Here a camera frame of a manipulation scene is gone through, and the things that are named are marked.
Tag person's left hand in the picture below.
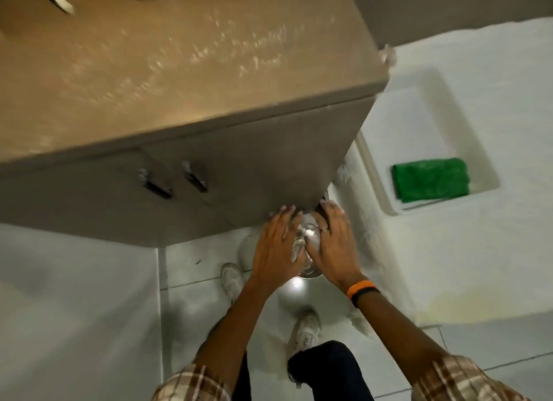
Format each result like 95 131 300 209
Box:
250 206 308 294

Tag person's right hand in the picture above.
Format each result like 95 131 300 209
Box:
304 201 369 296

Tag clear plastic bag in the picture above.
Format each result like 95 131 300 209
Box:
294 214 322 273

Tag person's right forearm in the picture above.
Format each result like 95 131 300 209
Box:
355 289 452 386

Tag person's left forearm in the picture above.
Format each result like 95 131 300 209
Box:
192 279 272 381

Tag orange and black wristband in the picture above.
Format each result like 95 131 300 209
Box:
346 280 381 309

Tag white sneaker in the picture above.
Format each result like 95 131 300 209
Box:
288 311 323 355
220 263 248 306

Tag dark trousers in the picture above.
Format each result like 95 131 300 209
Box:
231 340 376 401

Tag green microfibre cloth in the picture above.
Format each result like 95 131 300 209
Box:
391 157 471 204

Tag plaid shirt sleeve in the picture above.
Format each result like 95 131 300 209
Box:
410 355 533 401
151 364 232 401

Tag white plastic tray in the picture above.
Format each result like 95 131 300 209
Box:
353 67 503 216

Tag brown vanity cabinet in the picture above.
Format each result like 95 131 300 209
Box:
0 0 392 248

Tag dark metal cabinet handle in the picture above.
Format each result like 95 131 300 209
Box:
138 168 174 200
182 161 209 194

